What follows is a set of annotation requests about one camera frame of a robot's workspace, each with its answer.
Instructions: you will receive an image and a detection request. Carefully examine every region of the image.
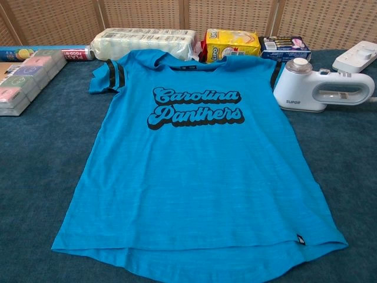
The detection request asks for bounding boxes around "blue Carolina Panthers T-shirt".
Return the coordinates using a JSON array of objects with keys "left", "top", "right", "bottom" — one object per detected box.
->
[{"left": 50, "top": 48, "right": 349, "bottom": 275}]

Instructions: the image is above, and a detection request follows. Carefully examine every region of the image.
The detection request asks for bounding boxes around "white handheld garment steamer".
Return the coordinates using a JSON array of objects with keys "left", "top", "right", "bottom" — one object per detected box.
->
[{"left": 273, "top": 57, "right": 375, "bottom": 113}]

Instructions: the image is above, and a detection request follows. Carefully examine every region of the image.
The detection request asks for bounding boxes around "red packet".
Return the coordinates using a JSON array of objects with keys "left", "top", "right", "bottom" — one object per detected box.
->
[{"left": 194, "top": 41, "right": 209, "bottom": 62}]

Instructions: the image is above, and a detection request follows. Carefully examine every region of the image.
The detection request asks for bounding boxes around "yellow wipes pack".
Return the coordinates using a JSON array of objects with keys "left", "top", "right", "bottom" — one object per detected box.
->
[{"left": 205, "top": 28, "right": 262, "bottom": 64}]

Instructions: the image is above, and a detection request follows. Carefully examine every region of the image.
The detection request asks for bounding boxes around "white toilet paper pack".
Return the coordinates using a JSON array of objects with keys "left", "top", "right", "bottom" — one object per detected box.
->
[{"left": 90, "top": 28, "right": 199, "bottom": 62}]

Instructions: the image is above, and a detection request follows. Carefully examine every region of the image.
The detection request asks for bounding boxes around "dark blue sanitary pad pack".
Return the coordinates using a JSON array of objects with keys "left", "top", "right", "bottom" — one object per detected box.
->
[{"left": 258, "top": 35, "right": 312, "bottom": 65}]

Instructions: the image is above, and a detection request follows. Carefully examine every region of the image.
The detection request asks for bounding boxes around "dark teal table top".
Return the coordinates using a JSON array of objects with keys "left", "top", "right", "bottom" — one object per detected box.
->
[{"left": 0, "top": 45, "right": 377, "bottom": 283}]

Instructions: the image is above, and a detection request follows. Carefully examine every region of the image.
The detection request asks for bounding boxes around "wicker folding screen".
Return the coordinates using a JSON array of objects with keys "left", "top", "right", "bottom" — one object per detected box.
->
[{"left": 0, "top": 0, "right": 377, "bottom": 51}]

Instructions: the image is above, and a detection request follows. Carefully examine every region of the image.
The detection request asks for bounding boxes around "pastel pocket tissue pack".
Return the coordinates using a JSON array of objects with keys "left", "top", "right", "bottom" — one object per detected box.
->
[{"left": 0, "top": 49, "right": 68, "bottom": 117}]

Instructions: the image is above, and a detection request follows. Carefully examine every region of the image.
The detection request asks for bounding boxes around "white power strip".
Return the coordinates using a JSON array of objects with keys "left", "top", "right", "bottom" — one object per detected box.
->
[{"left": 332, "top": 40, "right": 377, "bottom": 74}]

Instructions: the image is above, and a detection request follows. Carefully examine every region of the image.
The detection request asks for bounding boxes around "blue red food wrap box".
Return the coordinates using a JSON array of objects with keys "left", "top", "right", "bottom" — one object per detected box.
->
[{"left": 0, "top": 45, "right": 95, "bottom": 62}]

